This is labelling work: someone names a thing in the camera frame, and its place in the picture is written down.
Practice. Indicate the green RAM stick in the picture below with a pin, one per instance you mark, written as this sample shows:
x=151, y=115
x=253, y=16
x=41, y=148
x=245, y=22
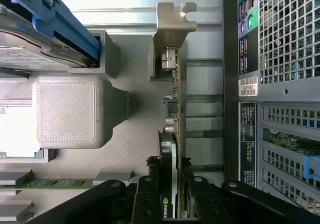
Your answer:
x=62, y=183

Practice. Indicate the silver hard disk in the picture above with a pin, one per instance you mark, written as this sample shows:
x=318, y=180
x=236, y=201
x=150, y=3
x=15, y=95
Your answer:
x=25, y=56

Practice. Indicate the open black PC case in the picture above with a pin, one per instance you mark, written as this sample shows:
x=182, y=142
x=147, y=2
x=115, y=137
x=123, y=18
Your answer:
x=275, y=93

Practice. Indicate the blue disk carrier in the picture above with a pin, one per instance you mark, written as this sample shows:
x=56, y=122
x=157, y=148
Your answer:
x=62, y=16

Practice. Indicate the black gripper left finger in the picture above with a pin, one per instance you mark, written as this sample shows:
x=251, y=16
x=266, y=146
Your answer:
x=147, y=199

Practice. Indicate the grey parts rack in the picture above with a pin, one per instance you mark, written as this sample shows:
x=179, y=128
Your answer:
x=65, y=108

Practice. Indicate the silver CPU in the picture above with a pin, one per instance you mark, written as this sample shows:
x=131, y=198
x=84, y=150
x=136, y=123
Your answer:
x=15, y=131

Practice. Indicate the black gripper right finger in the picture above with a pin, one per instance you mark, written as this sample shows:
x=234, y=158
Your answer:
x=207, y=204

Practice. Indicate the blue card retainer strip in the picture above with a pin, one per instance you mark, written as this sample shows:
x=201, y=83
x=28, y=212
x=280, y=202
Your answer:
x=310, y=167

